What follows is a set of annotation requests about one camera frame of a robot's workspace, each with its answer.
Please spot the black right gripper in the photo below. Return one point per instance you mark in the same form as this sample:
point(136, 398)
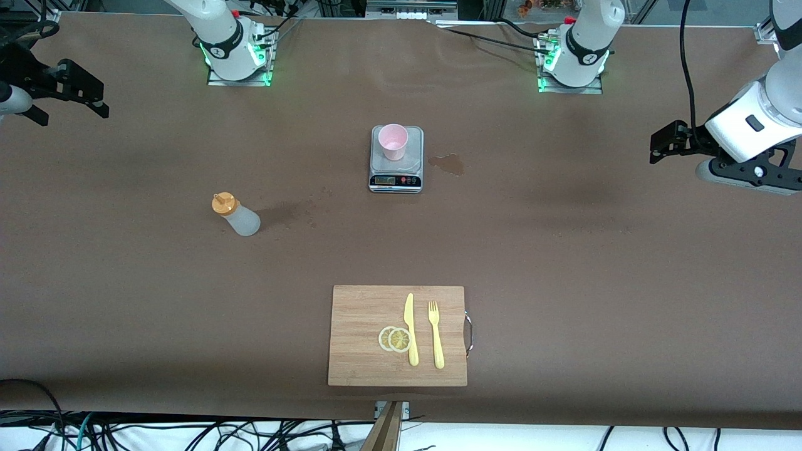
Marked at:
point(26, 76)

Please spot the yellow plastic fork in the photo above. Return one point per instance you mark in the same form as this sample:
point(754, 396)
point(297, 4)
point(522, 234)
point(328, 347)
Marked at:
point(437, 338)

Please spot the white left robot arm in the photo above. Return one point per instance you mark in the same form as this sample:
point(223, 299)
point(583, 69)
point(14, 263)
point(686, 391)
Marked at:
point(755, 122)

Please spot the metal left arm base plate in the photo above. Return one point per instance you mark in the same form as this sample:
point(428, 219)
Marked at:
point(592, 89)

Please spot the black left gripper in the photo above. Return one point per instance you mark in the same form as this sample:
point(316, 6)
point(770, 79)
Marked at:
point(691, 139)

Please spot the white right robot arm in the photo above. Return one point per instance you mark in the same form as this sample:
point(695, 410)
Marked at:
point(219, 37)

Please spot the pink plastic cup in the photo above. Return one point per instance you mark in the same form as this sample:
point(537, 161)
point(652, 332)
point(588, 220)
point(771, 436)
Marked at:
point(393, 141)

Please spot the clear sauce bottle orange cap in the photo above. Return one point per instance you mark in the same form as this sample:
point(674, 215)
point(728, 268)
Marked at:
point(244, 220)

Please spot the orange toy items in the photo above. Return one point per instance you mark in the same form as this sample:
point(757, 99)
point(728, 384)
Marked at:
point(532, 7)

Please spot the silver digital kitchen scale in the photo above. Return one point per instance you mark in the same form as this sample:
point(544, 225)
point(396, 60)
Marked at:
point(396, 172)

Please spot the yellow plastic knife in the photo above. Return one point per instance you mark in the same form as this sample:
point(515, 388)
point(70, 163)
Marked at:
point(410, 326)

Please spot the wooden cutting board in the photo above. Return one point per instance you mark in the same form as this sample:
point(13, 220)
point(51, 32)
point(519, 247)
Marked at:
point(363, 351)

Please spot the brown table cover sheet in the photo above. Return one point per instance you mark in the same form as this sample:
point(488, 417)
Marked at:
point(564, 313)

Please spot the lemon slice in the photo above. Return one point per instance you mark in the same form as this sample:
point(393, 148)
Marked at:
point(383, 339)
point(399, 339)

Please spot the wooden beam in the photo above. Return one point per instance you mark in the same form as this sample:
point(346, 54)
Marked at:
point(383, 432)

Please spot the metal bracket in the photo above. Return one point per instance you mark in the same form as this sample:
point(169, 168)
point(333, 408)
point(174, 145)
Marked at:
point(406, 408)

